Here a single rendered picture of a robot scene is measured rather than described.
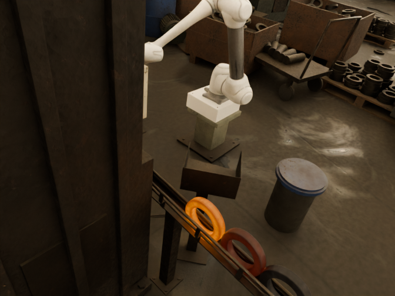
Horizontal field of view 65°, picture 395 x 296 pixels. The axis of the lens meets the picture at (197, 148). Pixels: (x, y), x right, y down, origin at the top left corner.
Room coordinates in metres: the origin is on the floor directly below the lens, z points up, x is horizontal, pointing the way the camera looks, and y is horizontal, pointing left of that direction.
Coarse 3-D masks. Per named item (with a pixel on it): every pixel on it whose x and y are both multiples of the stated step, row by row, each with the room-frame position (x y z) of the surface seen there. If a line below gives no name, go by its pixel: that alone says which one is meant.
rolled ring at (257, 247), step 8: (232, 232) 0.70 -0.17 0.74; (240, 232) 0.70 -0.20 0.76; (224, 240) 0.71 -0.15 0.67; (240, 240) 0.67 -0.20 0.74; (248, 240) 0.66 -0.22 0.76; (256, 240) 0.67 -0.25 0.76; (232, 248) 0.71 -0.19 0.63; (248, 248) 0.65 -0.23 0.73; (256, 248) 0.64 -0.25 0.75; (256, 256) 0.63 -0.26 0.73; (264, 256) 0.64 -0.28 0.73; (248, 264) 0.66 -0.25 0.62; (256, 264) 0.62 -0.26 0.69; (264, 264) 0.62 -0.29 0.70; (256, 272) 0.61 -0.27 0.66
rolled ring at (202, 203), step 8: (192, 200) 0.81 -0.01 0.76; (200, 200) 0.80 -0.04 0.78; (208, 200) 0.80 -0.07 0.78; (192, 208) 0.80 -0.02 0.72; (200, 208) 0.78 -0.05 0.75; (208, 208) 0.76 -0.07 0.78; (216, 208) 0.77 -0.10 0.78; (192, 216) 0.81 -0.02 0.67; (216, 216) 0.74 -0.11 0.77; (200, 224) 0.80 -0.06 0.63; (216, 224) 0.73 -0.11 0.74; (224, 224) 0.74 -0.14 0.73; (208, 232) 0.77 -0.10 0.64; (216, 232) 0.72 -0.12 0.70; (224, 232) 0.73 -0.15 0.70; (216, 240) 0.72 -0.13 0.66
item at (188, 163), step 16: (192, 160) 1.22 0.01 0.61; (240, 160) 1.15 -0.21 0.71; (192, 176) 1.03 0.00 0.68; (208, 176) 1.02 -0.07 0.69; (224, 176) 1.02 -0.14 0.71; (240, 176) 1.03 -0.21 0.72; (208, 192) 1.02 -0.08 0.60; (224, 192) 1.02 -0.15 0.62; (192, 240) 1.10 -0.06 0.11; (192, 256) 1.06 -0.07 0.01
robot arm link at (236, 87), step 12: (228, 0) 1.91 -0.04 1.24; (240, 0) 1.89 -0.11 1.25; (228, 12) 1.89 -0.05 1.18; (240, 12) 1.85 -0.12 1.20; (228, 24) 1.92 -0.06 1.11; (240, 24) 1.91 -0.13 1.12; (228, 36) 1.97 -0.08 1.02; (240, 36) 1.95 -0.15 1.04; (228, 48) 1.99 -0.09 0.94; (240, 48) 1.96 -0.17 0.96; (240, 60) 1.98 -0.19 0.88; (240, 72) 2.00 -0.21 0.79; (228, 84) 2.00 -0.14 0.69; (240, 84) 1.98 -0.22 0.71; (228, 96) 2.02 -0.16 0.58; (240, 96) 1.95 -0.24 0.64
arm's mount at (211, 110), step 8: (200, 88) 2.32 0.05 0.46; (192, 96) 2.17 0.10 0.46; (200, 96) 2.18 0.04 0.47; (192, 104) 2.16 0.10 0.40; (200, 104) 2.11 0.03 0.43; (208, 104) 2.08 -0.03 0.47; (216, 104) 2.10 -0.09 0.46; (224, 104) 2.13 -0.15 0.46; (232, 104) 2.16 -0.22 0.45; (200, 112) 2.10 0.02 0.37; (208, 112) 2.06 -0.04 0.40; (216, 112) 2.02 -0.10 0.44; (224, 112) 2.09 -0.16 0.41; (232, 112) 2.19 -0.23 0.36; (216, 120) 2.02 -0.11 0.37
